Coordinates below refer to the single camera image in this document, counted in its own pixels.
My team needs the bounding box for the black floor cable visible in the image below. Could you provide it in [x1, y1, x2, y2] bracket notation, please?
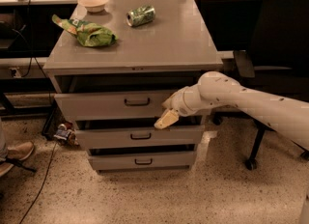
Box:
[17, 140, 59, 224]

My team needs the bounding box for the grey bottom drawer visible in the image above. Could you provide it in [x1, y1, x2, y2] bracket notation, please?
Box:
[89, 151, 197, 171]

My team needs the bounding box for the grey drawer cabinet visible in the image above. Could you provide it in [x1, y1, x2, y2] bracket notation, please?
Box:
[43, 0, 222, 159]

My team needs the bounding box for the grey middle drawer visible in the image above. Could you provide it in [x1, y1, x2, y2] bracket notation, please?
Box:
[75, 126, 204, 150]

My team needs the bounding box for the grey drawer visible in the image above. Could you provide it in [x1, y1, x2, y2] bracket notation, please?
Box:
[89, 151, 197, 171]
[55, 90, 173, 121]
[75, 126, 204, 150]

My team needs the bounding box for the small colourful floor object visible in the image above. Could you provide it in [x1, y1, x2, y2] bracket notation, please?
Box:
[54, 122, 78, 146]

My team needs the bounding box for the black office chair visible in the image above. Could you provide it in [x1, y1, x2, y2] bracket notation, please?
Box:
[233, 0, 309, 171]

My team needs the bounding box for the wall power outlet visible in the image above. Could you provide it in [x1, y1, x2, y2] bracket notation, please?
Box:
[10, 68, 21, 78]

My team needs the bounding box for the beige bowl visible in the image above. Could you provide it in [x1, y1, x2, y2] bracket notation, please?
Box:
[78, 0, 109, 13]

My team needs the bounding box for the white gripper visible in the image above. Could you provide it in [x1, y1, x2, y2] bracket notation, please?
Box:
[154, 85, 212, 129]

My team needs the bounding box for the green chip bag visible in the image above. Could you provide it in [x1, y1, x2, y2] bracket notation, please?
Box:
[52, 14, 118, 47]

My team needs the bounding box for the black hanging cable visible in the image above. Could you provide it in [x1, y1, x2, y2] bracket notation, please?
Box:
[11, 0, 54, 106]

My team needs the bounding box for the green soda can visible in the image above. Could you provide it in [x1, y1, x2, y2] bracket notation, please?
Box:
[126, 5, 155, 27]

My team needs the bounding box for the tan shoe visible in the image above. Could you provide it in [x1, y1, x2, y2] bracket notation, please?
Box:
[0, 142, 34, 177]

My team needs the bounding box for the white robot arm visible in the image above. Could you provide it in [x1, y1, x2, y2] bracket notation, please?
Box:
[154, 71, 309, 150]

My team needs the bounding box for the grey top drawer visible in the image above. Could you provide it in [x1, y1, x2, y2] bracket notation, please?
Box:
[55, 90, 173, 121]

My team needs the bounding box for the black top drawer handle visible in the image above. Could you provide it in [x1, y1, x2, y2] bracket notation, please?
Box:
[124, 98, 151, 107]

